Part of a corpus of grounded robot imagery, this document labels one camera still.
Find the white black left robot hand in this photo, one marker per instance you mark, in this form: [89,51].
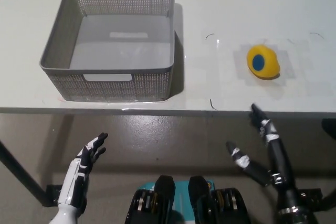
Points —
[78,171]

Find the yellow ball with blue spot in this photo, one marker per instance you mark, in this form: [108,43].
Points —
[267,66]

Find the black table leg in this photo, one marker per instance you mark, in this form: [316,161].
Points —
[21,171]

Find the black teal robot body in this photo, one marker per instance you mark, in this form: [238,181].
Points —
[183,203]

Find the grey perforated plastic basket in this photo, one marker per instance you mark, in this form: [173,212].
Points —
[123,43]

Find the black table foot bracket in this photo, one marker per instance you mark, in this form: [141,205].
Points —
[309,195]
[53,195]

